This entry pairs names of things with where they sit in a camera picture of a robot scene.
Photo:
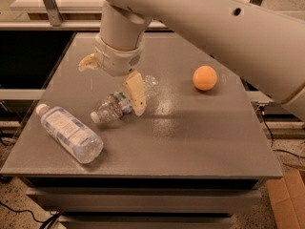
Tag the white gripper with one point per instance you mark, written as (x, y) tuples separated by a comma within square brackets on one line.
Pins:
[(116, 61)]

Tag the clear ribbed water bottle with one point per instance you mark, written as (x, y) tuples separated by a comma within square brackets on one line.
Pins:
[(117, 104)]

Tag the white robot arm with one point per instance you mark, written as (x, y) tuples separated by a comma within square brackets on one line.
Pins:
[(264, 47)]

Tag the blue labelled water bottle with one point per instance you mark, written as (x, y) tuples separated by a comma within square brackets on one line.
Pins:
[(77, 138)]

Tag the white background table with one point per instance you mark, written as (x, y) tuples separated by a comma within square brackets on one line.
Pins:
[(69, 9)]

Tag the orange ball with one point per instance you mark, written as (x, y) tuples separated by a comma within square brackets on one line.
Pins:
[(204, 78)]

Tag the cardboard box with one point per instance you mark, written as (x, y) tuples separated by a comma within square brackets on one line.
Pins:
[(287, 198)]

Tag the metal railing frame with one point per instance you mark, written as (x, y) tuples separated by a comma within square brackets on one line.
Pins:
[(8, 18)]

